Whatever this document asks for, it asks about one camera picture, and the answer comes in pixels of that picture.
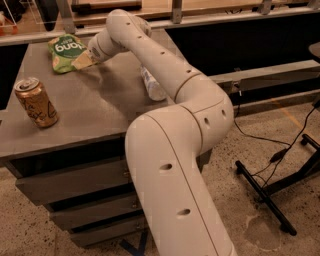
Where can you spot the black stand base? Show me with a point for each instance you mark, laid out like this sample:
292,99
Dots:
311,167

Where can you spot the clear plastic water bottle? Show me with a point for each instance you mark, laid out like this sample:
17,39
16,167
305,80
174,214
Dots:
153,88

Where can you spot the grey drawer cabinet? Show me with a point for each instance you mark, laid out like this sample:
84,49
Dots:
77,168

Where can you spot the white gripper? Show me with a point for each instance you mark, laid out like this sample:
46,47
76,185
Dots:
95,51

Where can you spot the orange soda can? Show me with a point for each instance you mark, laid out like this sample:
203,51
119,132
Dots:
34,99

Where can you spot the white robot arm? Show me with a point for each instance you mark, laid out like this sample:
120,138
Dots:
162,145

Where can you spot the metal railing frame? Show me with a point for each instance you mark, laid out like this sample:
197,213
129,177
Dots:
161,13

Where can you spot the green rice chip bag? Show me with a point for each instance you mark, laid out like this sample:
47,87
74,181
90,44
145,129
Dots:
65,50

